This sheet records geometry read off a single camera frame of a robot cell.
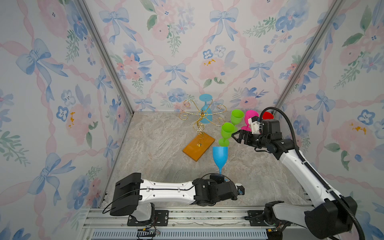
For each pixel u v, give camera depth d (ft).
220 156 2.44
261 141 2.10
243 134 2.27
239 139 2.30
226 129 2.98
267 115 3.15
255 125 2.34
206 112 2.90
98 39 2.58
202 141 3.33
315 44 2.66
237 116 3.21
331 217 1.28
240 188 1.99
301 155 1.62
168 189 1.51
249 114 3.19
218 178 2.09
